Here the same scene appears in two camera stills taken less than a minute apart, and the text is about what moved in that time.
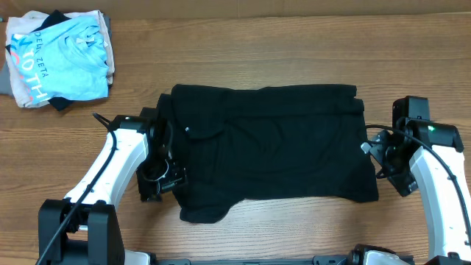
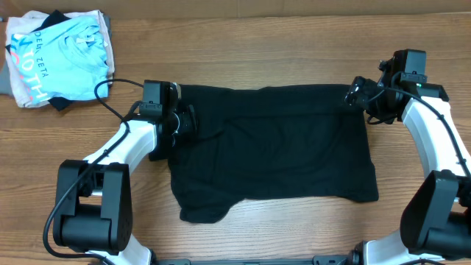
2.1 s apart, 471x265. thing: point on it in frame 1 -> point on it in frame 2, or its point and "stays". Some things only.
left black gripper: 178,177 -> 189,118
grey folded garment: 6,87 stays
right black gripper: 391,166 -> 358,93
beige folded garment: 26,23 stays
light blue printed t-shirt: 66,60 stays
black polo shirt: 238,143 stays
